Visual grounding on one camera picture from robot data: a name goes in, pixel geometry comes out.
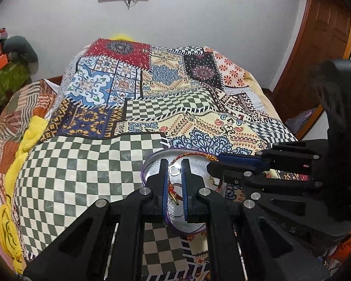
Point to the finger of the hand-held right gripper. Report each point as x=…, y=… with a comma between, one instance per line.
x=239, y=160
x=237, y=177

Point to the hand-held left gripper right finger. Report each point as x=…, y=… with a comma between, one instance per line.
x=185, y=188

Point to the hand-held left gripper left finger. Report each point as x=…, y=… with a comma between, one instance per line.
x=163, y=188

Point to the lavender cloth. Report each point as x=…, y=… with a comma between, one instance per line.
x=302, y=121

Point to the brown wooden door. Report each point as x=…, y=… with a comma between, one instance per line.
x=316, y=49

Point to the patchwork printed blanket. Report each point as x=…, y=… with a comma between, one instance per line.
x=76, y=166

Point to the person's orange clothing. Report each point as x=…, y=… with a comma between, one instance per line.
x=349, y=246

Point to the yellow fleece blanket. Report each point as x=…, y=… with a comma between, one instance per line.
x=32, y=134

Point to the yellow rounded object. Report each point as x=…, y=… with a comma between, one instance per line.
x=121, y=37

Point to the striped brown quilt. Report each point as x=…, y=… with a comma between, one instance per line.
x=20, y=108

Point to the green patterned cabinet cover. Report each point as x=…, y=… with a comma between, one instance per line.
x=5, y=85

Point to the dark green stuffed bag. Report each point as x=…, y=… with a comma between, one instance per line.
x=20, y=48

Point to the wooden bed frame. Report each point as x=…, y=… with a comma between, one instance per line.
x=54, y=80

